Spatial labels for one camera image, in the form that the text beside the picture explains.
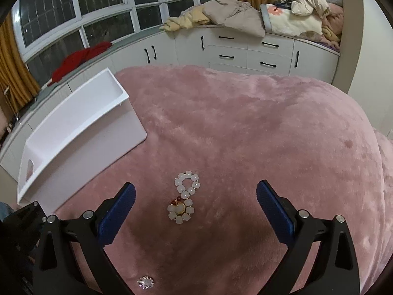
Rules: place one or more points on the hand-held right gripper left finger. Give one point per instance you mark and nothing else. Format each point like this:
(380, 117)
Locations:
(119, 212)

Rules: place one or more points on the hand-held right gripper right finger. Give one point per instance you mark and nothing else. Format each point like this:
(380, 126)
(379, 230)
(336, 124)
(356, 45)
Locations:
(274, 212)

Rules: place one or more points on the silver snowflake charm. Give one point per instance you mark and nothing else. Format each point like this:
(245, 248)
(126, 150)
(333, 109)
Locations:
(145, 283)

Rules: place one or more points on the white plastic bin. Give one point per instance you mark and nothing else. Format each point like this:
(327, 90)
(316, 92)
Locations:
(76, 135)

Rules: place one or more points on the blue denim clothing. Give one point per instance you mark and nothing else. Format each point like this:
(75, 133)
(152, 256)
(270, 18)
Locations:
(4, 212)

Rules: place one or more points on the pink plush blanket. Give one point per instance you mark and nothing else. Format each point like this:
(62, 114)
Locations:
(245, 129)

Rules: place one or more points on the red cloth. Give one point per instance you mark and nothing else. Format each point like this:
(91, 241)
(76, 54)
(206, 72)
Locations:
(76, 60)

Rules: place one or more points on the white window seat cabinet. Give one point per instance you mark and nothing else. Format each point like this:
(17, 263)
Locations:
(190, 46)

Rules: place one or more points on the cream flower print pillow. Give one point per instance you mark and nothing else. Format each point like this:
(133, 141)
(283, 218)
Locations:
(294, 21)

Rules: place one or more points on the pink fleece bundle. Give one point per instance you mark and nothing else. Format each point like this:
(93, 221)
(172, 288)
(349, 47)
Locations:
(333, 27)

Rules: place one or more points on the pile of beige clothes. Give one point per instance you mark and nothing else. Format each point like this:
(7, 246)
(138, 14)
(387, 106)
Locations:
(236, 15)

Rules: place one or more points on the yellow cloth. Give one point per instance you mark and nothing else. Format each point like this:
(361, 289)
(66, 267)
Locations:
(187, 18)

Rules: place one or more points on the white framed bay window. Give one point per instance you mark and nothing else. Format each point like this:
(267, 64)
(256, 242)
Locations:
(46, 15)

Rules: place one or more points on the white crumpled clothing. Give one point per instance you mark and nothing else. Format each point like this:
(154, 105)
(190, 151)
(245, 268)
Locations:
(307, 3)

